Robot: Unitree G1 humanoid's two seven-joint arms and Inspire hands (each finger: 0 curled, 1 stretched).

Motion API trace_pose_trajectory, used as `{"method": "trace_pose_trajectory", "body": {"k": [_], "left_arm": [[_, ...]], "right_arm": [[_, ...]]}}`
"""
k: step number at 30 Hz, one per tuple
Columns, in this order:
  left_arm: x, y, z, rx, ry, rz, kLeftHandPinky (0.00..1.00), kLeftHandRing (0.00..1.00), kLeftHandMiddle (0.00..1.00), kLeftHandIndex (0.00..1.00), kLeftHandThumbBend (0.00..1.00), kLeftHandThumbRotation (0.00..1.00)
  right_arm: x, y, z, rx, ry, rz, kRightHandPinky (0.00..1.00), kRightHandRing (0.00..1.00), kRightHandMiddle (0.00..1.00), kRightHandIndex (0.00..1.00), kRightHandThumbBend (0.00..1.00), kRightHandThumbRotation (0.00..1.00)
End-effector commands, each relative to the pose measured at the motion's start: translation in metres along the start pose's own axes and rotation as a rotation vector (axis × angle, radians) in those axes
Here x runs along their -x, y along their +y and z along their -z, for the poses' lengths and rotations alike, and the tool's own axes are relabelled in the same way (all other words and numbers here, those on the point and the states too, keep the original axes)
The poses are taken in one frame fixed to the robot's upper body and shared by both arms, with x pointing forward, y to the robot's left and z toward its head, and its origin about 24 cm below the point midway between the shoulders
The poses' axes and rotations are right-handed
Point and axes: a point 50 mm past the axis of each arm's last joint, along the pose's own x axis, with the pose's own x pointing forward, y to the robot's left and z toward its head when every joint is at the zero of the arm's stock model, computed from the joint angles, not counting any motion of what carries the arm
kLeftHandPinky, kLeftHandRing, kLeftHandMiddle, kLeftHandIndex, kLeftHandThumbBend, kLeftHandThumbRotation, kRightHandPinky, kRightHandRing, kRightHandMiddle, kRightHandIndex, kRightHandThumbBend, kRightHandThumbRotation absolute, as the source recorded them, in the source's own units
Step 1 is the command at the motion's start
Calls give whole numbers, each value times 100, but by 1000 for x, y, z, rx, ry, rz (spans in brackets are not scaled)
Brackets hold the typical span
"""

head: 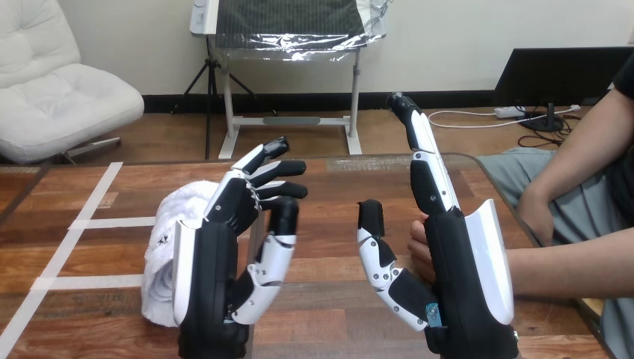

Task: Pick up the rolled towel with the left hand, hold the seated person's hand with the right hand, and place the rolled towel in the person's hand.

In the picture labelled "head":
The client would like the person's forearm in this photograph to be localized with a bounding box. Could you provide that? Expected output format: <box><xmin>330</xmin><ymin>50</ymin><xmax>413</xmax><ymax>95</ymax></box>
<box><xmin>505</xmin><ymin>227</ymin><xmax>634</xmax><ymax>301</ymax></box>
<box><xmin>526</xmin><ymin>88</ymin><xmax>634</xmax><ymax>209</ymax></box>

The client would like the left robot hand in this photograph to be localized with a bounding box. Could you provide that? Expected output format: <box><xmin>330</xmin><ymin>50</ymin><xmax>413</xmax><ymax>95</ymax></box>
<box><xmin>171</xmin><ymin>136</ymin><xmax>309</xmax><ymax>359</ymax></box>

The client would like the person's hand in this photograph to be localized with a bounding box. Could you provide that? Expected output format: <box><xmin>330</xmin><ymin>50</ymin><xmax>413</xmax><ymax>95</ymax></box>
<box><xmin>517</xmin><ymin>185</ymin><xmax>555</xmax><ymax>248</ymax></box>
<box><xmin>407</xmin><ymin>215</ymin><xmax>437</xmax><ymax>285</ymax></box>

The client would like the white desk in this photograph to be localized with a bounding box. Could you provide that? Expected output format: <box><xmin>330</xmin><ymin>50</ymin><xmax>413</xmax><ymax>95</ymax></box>
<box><xmin>189</xmin><ymin>0</ymin><xmax>393</xmax><ymax>161</ymax></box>

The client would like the white cushioned chair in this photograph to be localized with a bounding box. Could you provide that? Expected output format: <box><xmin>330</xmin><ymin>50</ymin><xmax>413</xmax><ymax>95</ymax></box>
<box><xmin>0</xmin><ymin>0</ymin><xmax>146</xmax><ymax>165</ymax></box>

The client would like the rolled white towel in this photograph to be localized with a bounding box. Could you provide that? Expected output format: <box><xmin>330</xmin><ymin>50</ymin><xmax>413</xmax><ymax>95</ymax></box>
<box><xmin>141</xmin><ymin>179</ymin><xmax>222</xmax><ymax>328</ymax></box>

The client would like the tangle of cables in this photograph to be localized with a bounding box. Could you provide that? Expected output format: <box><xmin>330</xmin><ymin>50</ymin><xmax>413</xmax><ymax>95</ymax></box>
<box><xmin>428</xmin><ymin>102</ymin><xmax>585</xmax><ymax>150</ymax></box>

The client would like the white power strip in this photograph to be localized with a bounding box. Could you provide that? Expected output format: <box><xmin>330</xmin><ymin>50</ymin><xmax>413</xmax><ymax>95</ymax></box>
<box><xmin>493</xmin><ymin>105</ymin><xmax>527</xmax><ymax>120</ymax></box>

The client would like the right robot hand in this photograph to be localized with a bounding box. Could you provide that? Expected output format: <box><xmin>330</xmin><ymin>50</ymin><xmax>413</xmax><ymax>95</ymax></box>
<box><xmin>357</xmin><ymin>91</ymin><xmax>520</xmax><ymax>359</ymax></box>

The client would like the black tripod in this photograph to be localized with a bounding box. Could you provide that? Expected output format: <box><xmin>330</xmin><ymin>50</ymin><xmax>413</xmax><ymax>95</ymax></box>
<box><xmin>172</xmin><ymin>35</ymin><xmax>257</xmax><ymax>161</ymax></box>

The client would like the person's body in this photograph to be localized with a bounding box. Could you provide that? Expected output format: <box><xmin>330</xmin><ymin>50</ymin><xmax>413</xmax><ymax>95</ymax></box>
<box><xmin>478</xmin><ymin>49</ymin><xmax>634</xmax><ymax>359</ymax></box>

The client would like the dark screen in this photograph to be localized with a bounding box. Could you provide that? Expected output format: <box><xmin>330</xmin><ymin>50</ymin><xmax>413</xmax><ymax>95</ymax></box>
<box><xmin>492</xmin><ymin>46</ymin><xmax>634</xmax><ymax>134</ymax></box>

